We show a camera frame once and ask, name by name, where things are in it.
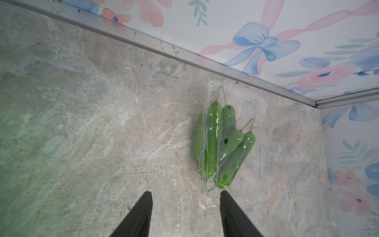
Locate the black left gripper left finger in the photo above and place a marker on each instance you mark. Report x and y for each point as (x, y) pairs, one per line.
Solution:
(137, 221)

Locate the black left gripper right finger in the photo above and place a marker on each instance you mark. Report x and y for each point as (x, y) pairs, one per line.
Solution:
(235, 222)

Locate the clear pepper container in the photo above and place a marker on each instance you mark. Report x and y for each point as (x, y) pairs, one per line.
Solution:
(231, 146)

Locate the aluminium back wall rail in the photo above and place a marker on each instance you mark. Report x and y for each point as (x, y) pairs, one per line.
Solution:
(83, 19)

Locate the aluminium corner post right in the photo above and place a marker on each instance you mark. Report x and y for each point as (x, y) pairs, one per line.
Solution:
(357, 97)

